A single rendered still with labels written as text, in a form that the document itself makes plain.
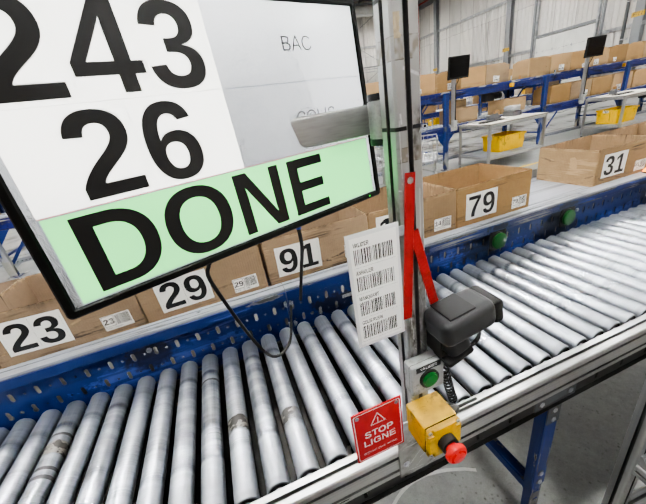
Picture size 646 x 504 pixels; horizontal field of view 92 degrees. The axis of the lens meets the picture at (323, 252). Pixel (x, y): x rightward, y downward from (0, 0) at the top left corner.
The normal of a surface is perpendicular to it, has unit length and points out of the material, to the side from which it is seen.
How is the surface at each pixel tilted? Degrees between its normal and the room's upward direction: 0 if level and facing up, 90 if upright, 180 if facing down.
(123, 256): 86
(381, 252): 90
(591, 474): 0
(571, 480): 0
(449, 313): 8
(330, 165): 86
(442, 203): 90
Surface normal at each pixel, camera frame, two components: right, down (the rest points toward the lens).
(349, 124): 0.43, 0.31
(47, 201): 0.62, 0.16
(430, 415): -0.15, -0.90
